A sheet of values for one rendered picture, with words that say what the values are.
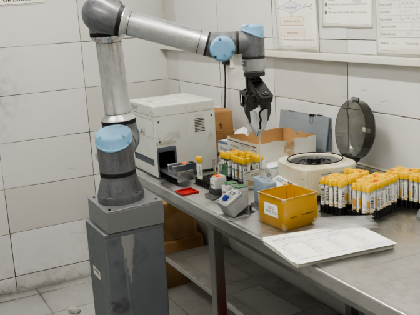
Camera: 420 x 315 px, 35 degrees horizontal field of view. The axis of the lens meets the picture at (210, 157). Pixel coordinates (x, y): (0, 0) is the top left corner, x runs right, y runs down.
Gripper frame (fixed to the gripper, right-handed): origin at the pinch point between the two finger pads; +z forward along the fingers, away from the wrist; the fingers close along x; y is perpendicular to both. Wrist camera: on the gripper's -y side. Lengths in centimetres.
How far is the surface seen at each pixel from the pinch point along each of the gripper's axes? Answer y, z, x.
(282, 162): 10.9, 14.0, -13.3
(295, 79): 58, -10, -42
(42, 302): 157, 113, 67
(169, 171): 47, 21, 19
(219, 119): 97, 11, -21
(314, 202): -25.7, 18.4, -6.5
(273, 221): -22.9, 23.3, 6.2
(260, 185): -3.7, 17.0, 1.9
